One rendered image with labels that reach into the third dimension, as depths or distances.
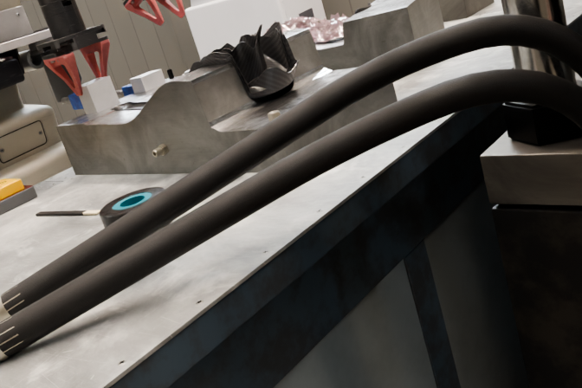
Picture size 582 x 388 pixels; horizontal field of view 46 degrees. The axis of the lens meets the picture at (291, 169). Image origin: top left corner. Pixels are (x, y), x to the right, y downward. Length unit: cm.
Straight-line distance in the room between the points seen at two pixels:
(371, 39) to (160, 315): 75
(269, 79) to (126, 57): 511
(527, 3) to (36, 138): 110
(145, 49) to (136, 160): 483
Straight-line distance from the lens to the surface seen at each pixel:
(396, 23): 120
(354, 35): 123
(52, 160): 152
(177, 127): 96
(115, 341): 59
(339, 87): 68
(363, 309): 78
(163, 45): 573
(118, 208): 81
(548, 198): 77
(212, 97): 92
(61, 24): 120
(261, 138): 67
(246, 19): 424
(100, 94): 121
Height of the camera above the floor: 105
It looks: 17 degrees down
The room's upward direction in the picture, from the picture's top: 17 degrees counter-clockwise
